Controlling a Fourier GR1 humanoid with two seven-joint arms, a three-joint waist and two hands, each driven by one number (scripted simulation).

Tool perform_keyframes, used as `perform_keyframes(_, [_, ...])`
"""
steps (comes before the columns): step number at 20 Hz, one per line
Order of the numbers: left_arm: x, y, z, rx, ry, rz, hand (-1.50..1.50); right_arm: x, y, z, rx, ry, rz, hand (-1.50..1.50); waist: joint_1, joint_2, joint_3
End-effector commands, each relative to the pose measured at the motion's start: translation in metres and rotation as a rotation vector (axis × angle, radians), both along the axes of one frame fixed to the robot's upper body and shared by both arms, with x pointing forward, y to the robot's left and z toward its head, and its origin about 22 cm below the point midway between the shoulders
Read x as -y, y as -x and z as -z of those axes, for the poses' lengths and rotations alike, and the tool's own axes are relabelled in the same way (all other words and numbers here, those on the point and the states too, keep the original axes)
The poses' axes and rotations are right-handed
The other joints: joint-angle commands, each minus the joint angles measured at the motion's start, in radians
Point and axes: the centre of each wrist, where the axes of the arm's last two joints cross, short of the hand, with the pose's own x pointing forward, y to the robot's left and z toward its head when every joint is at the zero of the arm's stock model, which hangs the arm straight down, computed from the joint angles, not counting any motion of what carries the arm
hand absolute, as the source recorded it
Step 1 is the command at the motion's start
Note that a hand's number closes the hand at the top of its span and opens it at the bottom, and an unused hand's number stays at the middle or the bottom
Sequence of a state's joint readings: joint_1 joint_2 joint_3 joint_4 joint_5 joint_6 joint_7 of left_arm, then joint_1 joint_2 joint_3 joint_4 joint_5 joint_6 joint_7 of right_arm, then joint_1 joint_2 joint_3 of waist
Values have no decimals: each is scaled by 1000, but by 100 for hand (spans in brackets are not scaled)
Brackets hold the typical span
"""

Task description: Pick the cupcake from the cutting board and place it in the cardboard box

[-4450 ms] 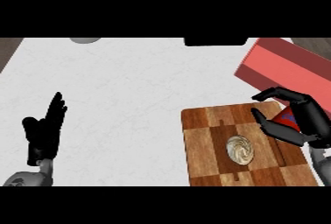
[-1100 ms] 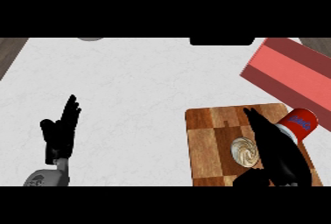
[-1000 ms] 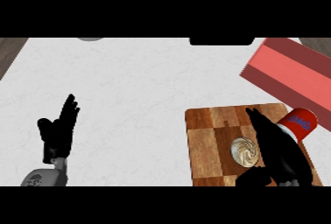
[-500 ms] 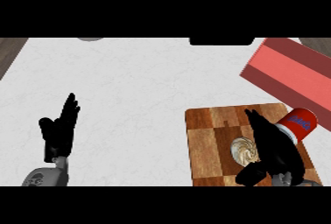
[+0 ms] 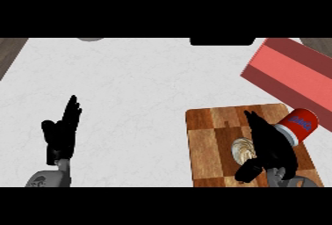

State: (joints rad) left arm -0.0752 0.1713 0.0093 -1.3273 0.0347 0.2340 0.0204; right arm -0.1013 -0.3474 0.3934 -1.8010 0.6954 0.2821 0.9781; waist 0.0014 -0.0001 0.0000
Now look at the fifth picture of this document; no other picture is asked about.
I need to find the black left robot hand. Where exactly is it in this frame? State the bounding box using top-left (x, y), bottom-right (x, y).
top-left (39, 94), bottom-right (82, 166)

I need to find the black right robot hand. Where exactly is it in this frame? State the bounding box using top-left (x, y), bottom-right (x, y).
top-left (232, 110), bottom-right (299, 184)

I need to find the wooden checkered cutting board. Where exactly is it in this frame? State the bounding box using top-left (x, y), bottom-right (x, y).
top-left (185, 103), bottom-right (324, 188)

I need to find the red cardboard box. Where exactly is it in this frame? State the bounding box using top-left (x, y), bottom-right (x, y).
top-left (240, 38), bottom-right (332, 133)

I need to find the red soda can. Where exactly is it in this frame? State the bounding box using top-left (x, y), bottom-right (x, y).
top-left (272, 107), bottom-right (319, 147)

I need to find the black appliance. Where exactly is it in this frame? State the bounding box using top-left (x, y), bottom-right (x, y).
top-left (188, 38), bottom-right (256, 47)

